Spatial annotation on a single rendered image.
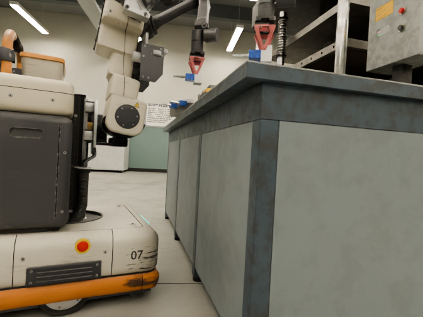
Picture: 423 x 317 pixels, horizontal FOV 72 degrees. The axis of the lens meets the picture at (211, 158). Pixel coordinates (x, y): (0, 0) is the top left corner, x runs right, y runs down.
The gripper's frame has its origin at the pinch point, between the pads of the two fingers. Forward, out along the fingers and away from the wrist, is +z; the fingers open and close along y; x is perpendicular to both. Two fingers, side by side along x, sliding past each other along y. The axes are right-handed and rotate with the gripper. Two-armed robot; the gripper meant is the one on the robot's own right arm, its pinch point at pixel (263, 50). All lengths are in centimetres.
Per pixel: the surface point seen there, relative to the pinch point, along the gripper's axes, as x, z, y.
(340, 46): -42, -27, 67
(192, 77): 30.9, 1.5, 29.9
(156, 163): 278, 70, 716
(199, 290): 21, 94, 22
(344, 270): -24, 65, -20
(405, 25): -65, -28, 45
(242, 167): 4.3, 39.5, -19.7
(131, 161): 346, 66, 699
